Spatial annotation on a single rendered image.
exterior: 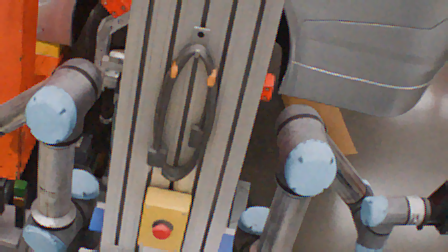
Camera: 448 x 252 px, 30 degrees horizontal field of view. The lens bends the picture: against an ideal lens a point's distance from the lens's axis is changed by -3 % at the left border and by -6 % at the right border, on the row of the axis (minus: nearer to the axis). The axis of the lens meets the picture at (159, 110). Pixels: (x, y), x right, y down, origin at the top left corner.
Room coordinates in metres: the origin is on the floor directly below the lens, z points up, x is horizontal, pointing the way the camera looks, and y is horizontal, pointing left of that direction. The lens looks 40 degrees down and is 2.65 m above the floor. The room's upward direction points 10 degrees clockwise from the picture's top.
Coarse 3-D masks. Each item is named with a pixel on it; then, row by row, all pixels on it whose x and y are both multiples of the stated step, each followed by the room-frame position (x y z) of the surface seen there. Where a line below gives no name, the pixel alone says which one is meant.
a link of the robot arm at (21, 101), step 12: (72, 60) 1.54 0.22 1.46; (84, 60) 1.55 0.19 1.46; (96, 72) 1.53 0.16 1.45; (36, 84) 1.61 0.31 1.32; (96, 84) 1.50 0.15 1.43; (24, 96) 1.59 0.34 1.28; (0, 108) 1.62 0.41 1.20; (12, 108) 1.59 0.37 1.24; (24, 108) 1.57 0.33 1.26; (0, 120) 1.60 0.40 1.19; (12, 120) 1.58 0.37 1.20; (24, 120) 1.58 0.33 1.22; (0, 132) 1.60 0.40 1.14
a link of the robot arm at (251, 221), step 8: (248, 208) 1.58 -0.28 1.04; (256, 208) 1.58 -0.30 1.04; (264, 208) 1.59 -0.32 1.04; (240, 216) 1.55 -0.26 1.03; (248, 216) 1.54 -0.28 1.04; (256, 216) 1.55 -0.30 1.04; (264, 216) 1.55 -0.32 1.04; (240, 224) 1.53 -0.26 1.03; (248, 224) 1.51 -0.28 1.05; (256, 224) 1.52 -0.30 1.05; (240, 232) 1.51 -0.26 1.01; (248, 232) 1.50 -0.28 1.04; (256, 232) 1.49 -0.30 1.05; (240, 240) 1.50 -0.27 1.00; (248, 240) 1.48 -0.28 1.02; (232, 248) 1.53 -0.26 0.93; (240, 248) 1.48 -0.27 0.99
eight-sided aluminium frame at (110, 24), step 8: (120, 16) 2.37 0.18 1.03; (128, 16) 2.37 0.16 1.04; (104, 24) 2.38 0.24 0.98; (112, 24) 2.38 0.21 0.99; (120, 24) 2.37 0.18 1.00; (104, 32) 2.37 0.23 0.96; (104, 40) 2.38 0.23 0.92; (96, 48) 2.38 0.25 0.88; (104, 48) 2.38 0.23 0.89; (96, 56) 2.38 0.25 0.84; (96, 64) 2.38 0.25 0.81
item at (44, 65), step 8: (64, 48) 2.61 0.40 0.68; (40, 56) 2.54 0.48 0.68; (64, 56) 2.59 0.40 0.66; (40, 64) 2.49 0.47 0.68; (48, 64) 2.50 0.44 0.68; (56, 64) 2.51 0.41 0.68; (40, 72) 2.44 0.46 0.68; (48, 72) 2.45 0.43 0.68; (40, 80) 2.34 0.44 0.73; (32, 144) 2.18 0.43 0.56
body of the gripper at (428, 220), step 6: (426, 198) 1.50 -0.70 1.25; (426, 204) 1.48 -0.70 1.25; (426, 210) 1.47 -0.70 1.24; (444, 210) 1.49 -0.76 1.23; (426, 216) 1.46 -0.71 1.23; (432, 216) 1.48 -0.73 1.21; (438, 216) 1.49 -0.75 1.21; (444, 216) 1.48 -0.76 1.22; (426, 222) 1.46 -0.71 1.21; (432, 222) 1.48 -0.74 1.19; (438, 222) 1.48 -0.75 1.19; (444, 222) 1.47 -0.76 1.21; (420, 228) 1.47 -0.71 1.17; (438, 228) 1.48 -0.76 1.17; (444, 228) 1.47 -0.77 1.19
